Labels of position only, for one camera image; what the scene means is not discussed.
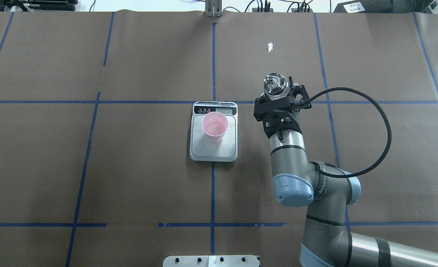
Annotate aluminium frame post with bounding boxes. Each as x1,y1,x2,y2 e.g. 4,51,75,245
204,0,223,17

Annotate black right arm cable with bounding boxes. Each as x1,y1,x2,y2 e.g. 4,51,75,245
300,88,392,178

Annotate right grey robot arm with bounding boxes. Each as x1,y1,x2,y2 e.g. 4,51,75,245
253,73,438,267

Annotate black folded tripod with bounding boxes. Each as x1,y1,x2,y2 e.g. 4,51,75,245
0,0,78,12

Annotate pink plastic cup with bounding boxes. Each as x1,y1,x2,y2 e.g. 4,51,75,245
201,112,228,143

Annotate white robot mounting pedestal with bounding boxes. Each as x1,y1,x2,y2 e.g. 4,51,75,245
162,255,261,267

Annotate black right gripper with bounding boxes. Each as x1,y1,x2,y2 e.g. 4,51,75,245
253,77,312,139

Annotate white digital kitchen scale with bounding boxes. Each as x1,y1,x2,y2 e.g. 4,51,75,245
189,101,238,162

